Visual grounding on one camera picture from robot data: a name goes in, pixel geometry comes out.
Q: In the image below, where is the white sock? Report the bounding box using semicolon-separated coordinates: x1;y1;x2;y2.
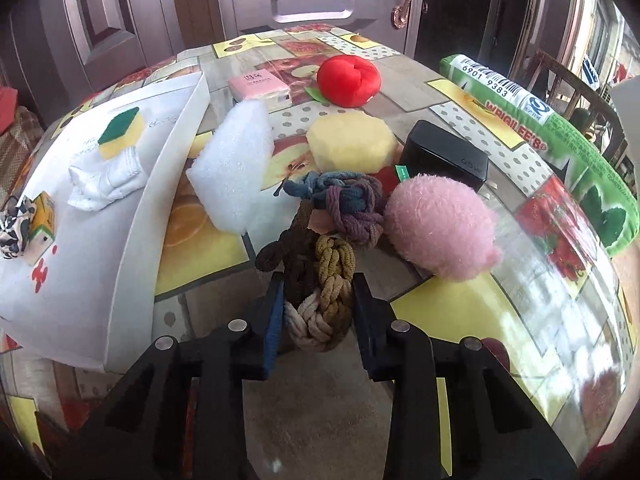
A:
67;146;146;211

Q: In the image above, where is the leopard print scrunchie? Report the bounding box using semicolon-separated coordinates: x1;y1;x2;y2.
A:
0;195;37;260

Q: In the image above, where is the pink plush ball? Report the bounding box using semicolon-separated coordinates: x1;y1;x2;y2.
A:
384;172;503;281

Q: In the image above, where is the pinkish red plastic bag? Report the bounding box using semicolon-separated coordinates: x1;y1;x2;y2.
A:
0;86;18;133

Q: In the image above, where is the green gum package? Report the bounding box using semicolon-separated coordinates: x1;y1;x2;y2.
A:
439;53;640;259

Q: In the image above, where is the mauve panelled door leaf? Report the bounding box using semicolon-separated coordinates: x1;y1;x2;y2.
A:
30;0;176;91

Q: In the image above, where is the wooden chair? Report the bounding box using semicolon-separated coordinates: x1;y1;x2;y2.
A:
520;50;628;161

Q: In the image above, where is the white foam block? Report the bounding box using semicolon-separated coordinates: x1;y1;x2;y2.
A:
186;99;275;235

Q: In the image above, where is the yellow tissue pack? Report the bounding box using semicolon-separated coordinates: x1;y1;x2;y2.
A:
27;191;57;266

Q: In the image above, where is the red plush tomato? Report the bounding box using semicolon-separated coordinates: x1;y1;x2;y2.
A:
305;55;382;109

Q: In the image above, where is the blue purple braided scrunchie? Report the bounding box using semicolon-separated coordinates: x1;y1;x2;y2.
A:
274;171;388;248

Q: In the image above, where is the pale yellow round sponge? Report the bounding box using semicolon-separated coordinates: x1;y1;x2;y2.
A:
306;111;399;173

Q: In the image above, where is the pink tissue pack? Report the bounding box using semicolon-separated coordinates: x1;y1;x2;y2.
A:
227;69;292;111

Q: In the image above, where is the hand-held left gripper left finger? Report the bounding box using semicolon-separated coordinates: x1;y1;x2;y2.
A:
35;272;286;480

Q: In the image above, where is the brown yellow braided scrunchie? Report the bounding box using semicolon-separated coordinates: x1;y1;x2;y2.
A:
255;200;357;353

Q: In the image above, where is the black charger box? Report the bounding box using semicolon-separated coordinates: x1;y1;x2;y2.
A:
398;120;490;192

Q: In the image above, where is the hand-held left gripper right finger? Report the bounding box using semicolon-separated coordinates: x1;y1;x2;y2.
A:
352;272;583;480

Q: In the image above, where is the white paper tray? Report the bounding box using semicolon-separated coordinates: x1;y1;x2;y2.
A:
0;71;211;373

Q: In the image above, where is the green and yellow sponge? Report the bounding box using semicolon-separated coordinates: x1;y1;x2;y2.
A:
96;106;146;158

